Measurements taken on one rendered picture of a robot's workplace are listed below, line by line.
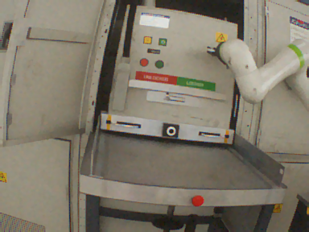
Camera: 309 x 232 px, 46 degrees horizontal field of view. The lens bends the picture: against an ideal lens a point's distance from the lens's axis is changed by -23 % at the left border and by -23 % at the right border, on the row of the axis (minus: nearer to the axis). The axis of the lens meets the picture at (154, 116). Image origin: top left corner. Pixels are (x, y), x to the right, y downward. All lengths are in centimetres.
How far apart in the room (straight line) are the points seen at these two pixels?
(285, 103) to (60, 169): 105
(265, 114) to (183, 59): 43
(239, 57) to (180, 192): 49
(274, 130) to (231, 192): 77
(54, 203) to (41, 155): 23
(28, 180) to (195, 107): 81
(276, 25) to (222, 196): 98
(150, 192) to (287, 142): 97
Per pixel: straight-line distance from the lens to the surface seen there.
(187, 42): 178
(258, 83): 141
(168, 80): 177
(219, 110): 182
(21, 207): 192
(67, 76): 163
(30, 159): 182
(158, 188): 112
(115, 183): 111
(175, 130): 176
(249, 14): 186
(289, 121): 192
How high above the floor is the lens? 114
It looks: 6 degrees down
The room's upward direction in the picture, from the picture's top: 8 degrees clockwise
